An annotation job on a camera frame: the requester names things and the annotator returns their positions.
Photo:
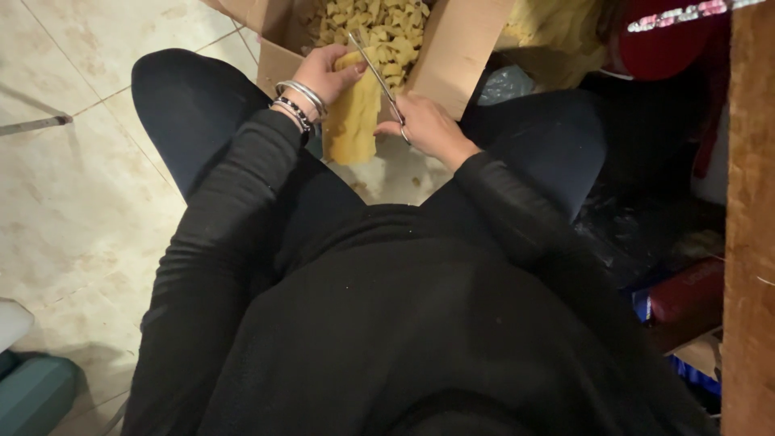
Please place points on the person's right hand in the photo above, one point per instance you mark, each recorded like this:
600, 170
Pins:
431, 124

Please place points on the person's left hand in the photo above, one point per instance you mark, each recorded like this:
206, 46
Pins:
324, 72

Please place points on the person's right fingers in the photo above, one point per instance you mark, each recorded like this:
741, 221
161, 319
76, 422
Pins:
393, 118

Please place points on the yellow foam strip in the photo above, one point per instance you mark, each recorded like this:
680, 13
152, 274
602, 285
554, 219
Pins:
352, 115

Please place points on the silver scissors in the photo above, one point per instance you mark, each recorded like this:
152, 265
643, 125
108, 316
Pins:
378, 79

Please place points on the heap of yellow foam pieces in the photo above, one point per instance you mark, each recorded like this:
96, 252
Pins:
375, 30

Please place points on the cardboard box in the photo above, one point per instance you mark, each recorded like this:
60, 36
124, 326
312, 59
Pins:
451, 48

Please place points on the grey plastic bag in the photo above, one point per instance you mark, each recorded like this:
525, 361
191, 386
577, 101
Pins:
505, 85

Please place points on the large yellow foam block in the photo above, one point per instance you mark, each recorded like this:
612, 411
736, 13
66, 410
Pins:
554, 36

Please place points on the black plastic bag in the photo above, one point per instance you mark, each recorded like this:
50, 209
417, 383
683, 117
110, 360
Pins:
629, 236

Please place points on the red cap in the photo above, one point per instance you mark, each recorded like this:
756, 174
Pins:
663, 39

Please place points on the red and blue packet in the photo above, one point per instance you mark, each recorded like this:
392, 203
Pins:
684, 297

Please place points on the metal rod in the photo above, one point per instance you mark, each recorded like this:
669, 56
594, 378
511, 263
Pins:
33, 124

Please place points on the teal plastic container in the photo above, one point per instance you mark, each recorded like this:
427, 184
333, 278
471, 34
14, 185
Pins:
33, 393

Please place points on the wooden post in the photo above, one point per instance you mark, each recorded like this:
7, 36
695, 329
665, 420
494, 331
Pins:
749, 230

